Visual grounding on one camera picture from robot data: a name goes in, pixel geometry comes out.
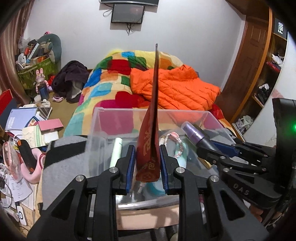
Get purple black spray bottle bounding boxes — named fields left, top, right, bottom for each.
left=181, top=121, right=219, bottom=154

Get mint green tube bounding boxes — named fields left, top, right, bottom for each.
left=174, top=142, right=188, bottom=168

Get pink white braided rope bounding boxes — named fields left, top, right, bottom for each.
left=160, top=131, right=183, bottom=158

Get beige cream tube white cap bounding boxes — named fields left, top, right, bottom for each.
left=116, top=205, right=179, bottom=230

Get white pen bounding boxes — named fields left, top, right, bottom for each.
left=137, top=182, right=146, bottom=194

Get red foil pouch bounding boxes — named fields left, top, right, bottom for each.
left=135, top=45, right=161, bottom=183

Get light green slim tube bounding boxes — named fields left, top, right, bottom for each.
left=109, top=138, right=122, bottom=168

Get white sneakers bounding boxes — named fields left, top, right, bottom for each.
left=235, top=115, right=253, bottom=134

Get clear plastic storage bin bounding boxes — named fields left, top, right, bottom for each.
left=85, top=106, right=236, bottom=210

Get pink headphones black pouch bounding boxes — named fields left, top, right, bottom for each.
left=17, top=140, right=46, bottom=184

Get orange puffer jacket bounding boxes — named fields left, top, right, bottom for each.
left=130, top=65, right=220, bottom=111

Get pink small box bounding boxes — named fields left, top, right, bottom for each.
left=38, top=118, right=64, bottom=133

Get wooden door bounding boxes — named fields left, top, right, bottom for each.
left=215, top=16, right=271, bottom=123

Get wooden shelf unit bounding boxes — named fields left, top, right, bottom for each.
left=232, top=8, right=287, bottom=136

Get blue white booklet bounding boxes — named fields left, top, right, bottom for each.
left=5, top=108, right=37, bottom=131

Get dark purple clothes pile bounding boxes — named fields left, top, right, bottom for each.
left=51, top=60, right=89, bottom=103

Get pink rabbit toy figure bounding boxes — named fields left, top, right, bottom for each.
left=36, top=68, right=52, bottom=100

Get red flat box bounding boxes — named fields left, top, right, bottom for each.
left=0, top=89, right=13, bottom=114

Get green bag of clutter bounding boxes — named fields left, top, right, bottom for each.
left=16, top=45, right=58, bottom=90

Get large black tv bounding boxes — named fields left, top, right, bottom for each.
left=100, top=0, right=159, bottom=6

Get grey neck pillow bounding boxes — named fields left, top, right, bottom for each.
left=37, top=34, right=62, bottom=64

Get striped brown curtain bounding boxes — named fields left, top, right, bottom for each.
left=1, top=1, right=34, bottom=104

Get small wall monitor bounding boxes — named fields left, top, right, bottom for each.
left=111, top=4, right=145, bottom=24

